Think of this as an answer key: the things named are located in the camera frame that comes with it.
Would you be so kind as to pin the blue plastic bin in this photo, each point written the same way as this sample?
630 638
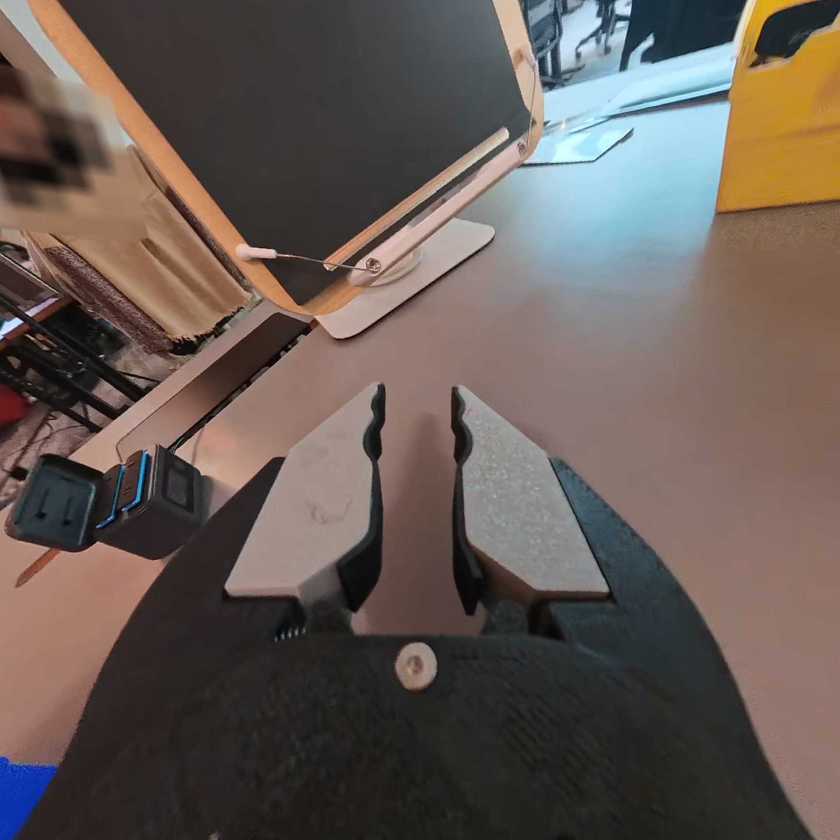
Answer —
23 797

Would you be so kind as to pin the black board on white stand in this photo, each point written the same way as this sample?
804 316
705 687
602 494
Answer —
295 118

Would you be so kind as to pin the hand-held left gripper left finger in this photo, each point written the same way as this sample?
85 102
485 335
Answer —
308 518

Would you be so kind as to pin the beige fringed cloth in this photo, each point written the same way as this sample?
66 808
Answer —
170 262

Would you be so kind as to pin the black office chair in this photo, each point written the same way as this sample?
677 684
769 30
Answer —
548 39

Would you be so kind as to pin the yellow plastic bin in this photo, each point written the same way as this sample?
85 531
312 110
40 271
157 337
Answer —
781 131

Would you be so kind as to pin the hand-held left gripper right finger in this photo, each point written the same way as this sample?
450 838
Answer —
531 518

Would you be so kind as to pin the clear plastic sheet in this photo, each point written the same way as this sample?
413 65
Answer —
577 144

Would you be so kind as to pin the dark charging case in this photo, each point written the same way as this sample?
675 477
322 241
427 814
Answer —
151 518

